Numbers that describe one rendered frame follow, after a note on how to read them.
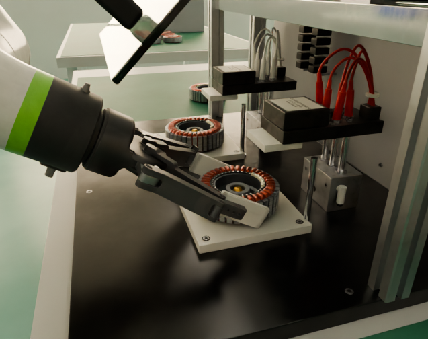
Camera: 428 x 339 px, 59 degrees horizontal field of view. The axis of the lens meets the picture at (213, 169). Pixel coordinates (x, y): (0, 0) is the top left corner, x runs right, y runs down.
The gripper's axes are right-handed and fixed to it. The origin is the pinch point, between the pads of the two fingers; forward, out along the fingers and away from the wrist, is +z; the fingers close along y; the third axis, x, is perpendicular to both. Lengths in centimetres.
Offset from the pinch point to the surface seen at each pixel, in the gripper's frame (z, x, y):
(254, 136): -1.6, 7.9, -0.2
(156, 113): 0, -6, -55
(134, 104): -4, -8, -65
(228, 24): 148, 58, -472
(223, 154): 4.4, 0.0, -17.3
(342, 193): 11.7, 6.8, 4.8
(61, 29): -35, -45, -472
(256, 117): 10.0, 8.0, -23.6
